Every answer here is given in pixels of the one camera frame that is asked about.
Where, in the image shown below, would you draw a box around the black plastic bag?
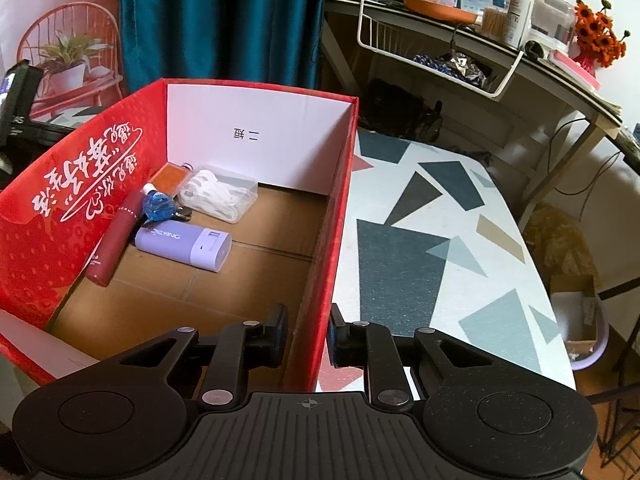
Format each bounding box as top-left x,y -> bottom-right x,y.
360,77 -> 443,141

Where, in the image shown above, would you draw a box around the yellow-brown plastic bag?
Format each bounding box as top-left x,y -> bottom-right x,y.
522,204 -> 601,281

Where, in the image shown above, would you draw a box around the orange plate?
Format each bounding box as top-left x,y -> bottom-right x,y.
401,0 -> 478,25

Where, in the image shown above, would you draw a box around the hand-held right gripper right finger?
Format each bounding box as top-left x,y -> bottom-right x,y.
329,302 -> 498,407

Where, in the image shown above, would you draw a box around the printed room backdrop cloth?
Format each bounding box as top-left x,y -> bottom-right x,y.
0,0 -> 128,126

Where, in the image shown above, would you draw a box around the crumpled foil packet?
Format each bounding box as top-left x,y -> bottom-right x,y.
412,52 -> 493,92

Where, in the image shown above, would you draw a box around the red cardboard box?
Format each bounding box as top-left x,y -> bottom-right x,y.
0,77 -> 361,393

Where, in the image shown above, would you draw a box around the white spray can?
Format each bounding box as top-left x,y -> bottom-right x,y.
502,0 -> 536,50

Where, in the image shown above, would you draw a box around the cotton swab jar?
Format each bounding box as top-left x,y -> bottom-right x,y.
480,7 -> 508,36

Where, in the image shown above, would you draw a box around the maroon tube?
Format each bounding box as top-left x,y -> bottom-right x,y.
84,190 -> 144,287

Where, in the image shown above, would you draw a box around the small cardboard box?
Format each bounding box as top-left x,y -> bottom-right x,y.
550,275 -> 601,356

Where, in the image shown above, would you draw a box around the clear cosmetics organizer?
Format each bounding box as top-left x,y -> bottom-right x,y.
530,0 -> 576,43

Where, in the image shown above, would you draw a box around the purple power bank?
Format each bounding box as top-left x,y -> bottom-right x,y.
135,225 -> 233,273

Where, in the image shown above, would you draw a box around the white wire basket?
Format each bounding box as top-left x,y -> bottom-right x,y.
356,0 -> 526,98

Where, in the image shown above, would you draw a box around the red vase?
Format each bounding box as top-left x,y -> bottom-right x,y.
572,50 -> 598,78

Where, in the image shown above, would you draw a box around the desk with black top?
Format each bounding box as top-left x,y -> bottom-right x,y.
320,0 -> 626,231

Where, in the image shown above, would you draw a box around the black folding side table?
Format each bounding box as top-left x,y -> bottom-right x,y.
590,125 -> 640,466

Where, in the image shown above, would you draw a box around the orange artificial flowers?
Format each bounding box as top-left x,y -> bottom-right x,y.
567,0 -> 628,68

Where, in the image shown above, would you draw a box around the blue round bottle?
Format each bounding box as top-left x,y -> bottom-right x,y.
141,184 -> 177,223

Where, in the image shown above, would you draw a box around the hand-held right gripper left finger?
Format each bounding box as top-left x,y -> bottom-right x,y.
117,302 -> 290,407

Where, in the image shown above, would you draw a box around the teal curtain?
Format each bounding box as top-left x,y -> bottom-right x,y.
117,0 -> 335,95

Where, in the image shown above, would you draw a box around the purple plastic basin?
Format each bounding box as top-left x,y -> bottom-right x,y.
567,305 -> 608,372

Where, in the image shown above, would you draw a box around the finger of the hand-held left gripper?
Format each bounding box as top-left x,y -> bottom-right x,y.
0,119 -> 77,143

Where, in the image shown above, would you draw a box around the clear plastic box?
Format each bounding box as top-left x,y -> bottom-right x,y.
177,164 -> 259,224

